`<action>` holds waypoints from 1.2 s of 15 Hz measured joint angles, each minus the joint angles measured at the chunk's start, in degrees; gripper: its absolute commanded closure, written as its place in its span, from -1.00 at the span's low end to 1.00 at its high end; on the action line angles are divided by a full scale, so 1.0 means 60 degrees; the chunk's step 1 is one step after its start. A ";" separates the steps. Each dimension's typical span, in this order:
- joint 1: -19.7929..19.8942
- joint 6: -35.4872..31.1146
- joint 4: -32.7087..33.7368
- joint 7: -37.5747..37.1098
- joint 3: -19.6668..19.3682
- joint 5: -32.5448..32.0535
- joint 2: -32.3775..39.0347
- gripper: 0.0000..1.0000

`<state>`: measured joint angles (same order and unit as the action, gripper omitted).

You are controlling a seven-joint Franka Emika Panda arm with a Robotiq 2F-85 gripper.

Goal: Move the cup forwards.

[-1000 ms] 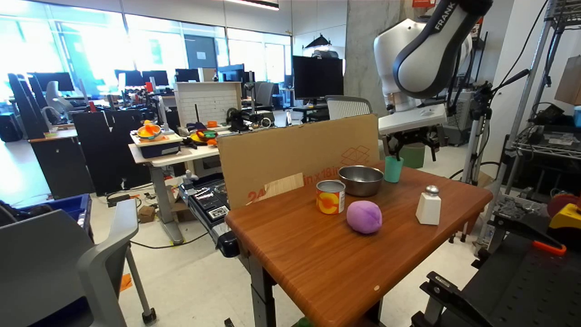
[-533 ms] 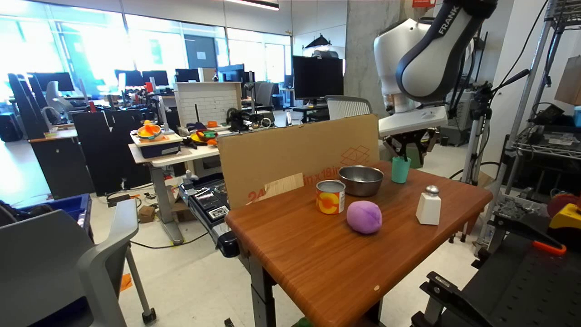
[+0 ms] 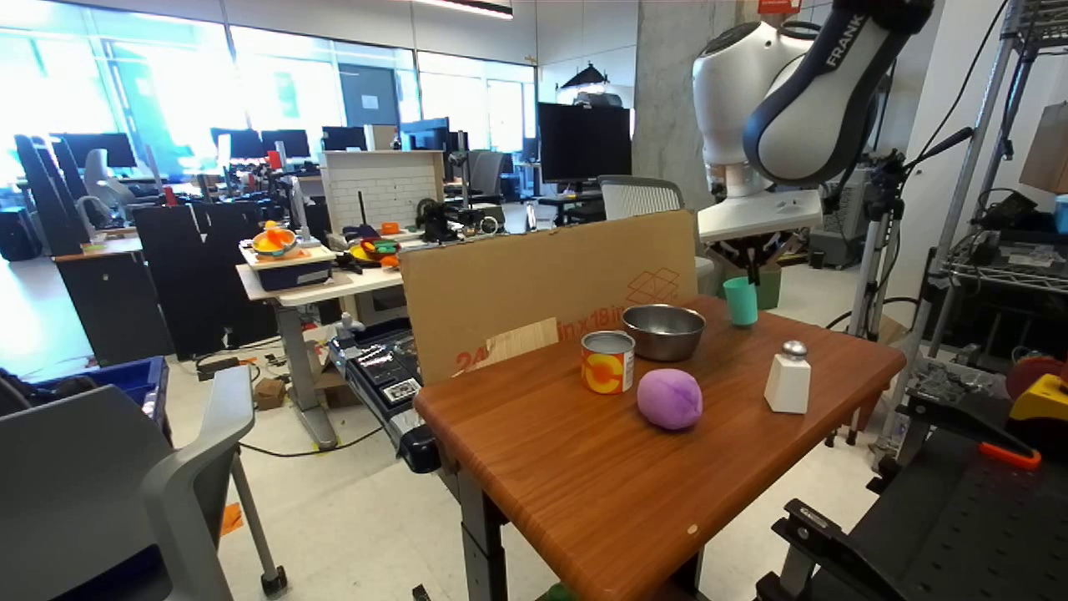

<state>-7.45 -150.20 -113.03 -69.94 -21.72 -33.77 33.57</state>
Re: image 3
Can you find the white brick toy kitchen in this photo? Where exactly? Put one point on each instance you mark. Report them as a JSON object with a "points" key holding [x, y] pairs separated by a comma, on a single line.
{"points": [[380, 188]]}

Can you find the white desk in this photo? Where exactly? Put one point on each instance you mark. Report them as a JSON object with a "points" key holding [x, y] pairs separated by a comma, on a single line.
{"points": [[300, 334]]}

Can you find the yellow emergency stop box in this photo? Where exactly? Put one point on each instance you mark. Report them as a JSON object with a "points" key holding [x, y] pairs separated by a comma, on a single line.
{"points": [[1041, 396]]}

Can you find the orange and yellow can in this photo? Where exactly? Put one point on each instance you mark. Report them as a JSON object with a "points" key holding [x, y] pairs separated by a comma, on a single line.
{"points": [[607, 367]]}

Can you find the large black monitor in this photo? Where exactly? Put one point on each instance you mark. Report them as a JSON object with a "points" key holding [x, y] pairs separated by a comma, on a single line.
{"points": [[584, 142]]}

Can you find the black partition panel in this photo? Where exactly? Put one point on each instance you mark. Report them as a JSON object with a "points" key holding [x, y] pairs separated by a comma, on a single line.
{"points": [[200, 275]]}

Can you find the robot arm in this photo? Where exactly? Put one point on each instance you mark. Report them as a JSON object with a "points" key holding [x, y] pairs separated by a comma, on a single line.
{"points": [[734, 92]]}

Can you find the row of monitors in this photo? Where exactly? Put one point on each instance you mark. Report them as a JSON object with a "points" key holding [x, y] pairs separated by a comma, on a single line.
{"points": [[250, 142]]}

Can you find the black pendant lamp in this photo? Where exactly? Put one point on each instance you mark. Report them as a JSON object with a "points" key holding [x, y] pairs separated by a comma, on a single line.
{"points": [[586, 78]]}

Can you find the small cardboard box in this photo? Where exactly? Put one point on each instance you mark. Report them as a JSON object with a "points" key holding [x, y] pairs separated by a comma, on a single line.
{"points": [[270, 393]]}

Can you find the white salt shaker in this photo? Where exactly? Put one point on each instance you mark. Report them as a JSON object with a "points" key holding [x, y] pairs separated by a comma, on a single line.
{"points": [[788, 384]]}

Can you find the blue and white tray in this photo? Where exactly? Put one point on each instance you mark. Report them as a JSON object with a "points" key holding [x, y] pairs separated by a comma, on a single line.
{"points": [[288, 269]]}

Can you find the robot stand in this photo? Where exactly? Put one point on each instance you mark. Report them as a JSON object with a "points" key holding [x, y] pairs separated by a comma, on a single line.
{"points": [[968, 526]]}

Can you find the metal bowl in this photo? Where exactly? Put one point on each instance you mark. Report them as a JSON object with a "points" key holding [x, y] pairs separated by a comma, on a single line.
{"points": [[663, 338]]}

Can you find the white mesh office chair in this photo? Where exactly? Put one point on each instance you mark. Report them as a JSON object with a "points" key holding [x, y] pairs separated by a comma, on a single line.
{"points": [[638, 199]]}

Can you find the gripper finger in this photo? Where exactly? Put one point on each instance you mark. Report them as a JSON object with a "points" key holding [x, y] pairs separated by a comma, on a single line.
{"points": [[772, 250], [742, 255]]}

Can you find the purple soft ball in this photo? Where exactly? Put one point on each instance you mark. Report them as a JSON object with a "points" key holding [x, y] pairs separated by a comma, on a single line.
{"points": [[669, 399]]}

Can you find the camera on tripod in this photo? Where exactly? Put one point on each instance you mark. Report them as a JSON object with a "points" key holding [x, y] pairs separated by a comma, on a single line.
{"points": [[876, 217]]}

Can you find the orange toy bowl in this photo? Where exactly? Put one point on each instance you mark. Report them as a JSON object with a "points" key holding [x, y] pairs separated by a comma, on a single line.
{"points": [[274, 241]]}

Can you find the grey chair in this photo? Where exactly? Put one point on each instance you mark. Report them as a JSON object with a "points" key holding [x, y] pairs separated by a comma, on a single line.
{"points": [[125, 492]]}

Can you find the blue plastic bin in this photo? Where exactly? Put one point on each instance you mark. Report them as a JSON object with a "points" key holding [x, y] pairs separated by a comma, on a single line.
{"points": [[133, 380]]}

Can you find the black equipment case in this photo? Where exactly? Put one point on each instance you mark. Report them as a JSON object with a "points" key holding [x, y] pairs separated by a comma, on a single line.
{"points": [[384, 376]]}

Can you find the brown cardboard box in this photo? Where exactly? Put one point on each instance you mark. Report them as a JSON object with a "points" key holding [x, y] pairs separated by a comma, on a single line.
{"points": [[1047, 150]]}

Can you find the black clamp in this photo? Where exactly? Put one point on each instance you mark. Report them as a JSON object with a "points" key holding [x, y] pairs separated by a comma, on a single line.
{"points": [[822, 538]]}

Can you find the teal plastic cup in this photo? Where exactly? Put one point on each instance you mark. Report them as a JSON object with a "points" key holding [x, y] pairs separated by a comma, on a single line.
{"points": [[740, 302]]}

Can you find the green box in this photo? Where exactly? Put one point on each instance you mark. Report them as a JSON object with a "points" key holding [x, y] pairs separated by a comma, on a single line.
{"points": [[769, 288]]}

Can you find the heap of colourful toys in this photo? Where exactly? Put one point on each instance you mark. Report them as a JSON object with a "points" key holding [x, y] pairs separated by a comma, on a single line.
{"points": [[375, 249]]}

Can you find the cardboard sheet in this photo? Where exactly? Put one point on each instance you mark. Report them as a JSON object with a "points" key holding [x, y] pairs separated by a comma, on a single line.
{"points": [[534, 288]]}

